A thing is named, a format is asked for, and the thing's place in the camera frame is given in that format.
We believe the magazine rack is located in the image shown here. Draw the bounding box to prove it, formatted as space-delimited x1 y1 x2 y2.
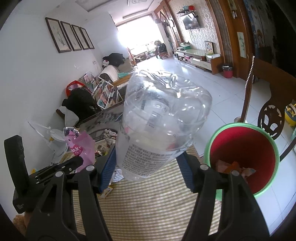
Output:
77 73 124 109

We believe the white towel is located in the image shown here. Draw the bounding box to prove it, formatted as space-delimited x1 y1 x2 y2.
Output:
100 65 121 81

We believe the striped green beige mat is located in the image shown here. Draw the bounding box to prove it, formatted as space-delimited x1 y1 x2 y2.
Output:
60 145 222 235

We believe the white electric fan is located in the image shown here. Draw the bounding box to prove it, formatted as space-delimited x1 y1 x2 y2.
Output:
27 117 67 163

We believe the carved wooden chair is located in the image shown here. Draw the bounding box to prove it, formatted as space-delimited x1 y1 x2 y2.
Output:
233 54 296 167

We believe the wall television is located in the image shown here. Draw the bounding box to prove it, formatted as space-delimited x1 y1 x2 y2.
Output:
182 13 200 30

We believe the black coat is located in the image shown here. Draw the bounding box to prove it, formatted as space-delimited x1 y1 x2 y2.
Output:
62 88 102 121

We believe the white plastic bag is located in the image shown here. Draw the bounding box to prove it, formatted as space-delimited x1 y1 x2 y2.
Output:
59 105 80 127

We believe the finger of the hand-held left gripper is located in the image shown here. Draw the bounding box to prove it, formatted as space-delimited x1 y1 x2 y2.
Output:
51 157 84 174

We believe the small wooden chair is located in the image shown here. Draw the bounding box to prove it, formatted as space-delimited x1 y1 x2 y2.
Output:
155 42 168 59

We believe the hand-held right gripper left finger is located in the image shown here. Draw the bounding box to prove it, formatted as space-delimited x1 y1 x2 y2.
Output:
25 146 118 241

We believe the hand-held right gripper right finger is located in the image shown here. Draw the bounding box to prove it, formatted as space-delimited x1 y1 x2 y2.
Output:
176 151 270 241

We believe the grey patterned cloth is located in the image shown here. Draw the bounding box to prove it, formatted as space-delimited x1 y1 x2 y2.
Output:
77 101 126 149

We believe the small red waste bin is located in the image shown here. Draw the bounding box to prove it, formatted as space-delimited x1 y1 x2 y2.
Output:
222 64 233 78

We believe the person's left forearm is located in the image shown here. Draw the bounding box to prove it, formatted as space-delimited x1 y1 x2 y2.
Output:
13 210 35 237

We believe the wooden sofa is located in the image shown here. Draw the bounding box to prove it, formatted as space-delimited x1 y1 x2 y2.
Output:
99 61 139 93

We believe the yellow toy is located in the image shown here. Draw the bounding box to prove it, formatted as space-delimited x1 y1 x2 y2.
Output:
284 100 296 127

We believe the pink plastic bag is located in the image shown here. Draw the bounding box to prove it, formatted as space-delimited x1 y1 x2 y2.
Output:
63 126 96 173

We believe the large framed wall picture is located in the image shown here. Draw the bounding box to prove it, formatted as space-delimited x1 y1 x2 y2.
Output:
45 17 72 54

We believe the cartoon printed curtain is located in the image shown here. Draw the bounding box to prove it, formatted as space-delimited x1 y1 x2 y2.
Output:
243 0 287 67

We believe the white bead necklace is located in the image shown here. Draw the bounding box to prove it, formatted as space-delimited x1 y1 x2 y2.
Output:
243 56 255 95

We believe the wall shelf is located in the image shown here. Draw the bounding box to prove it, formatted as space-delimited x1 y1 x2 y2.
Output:
177 5 199 19

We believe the television cabinet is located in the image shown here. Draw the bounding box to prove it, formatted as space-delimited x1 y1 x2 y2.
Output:
176 45 221 75

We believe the red bag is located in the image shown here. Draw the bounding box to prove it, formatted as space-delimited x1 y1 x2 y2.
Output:
66 80 86 96

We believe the tall flower wall picture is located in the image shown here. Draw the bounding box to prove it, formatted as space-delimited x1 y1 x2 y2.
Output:
228 0 237 18

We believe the red bin with green rim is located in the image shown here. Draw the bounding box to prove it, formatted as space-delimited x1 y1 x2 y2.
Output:
203 123 280 198

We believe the crumpled white tissue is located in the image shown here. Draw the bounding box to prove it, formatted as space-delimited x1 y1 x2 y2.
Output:
111 169 124 183

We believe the clear plastic bottle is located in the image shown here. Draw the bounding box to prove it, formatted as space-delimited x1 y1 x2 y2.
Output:
115 69 213 181

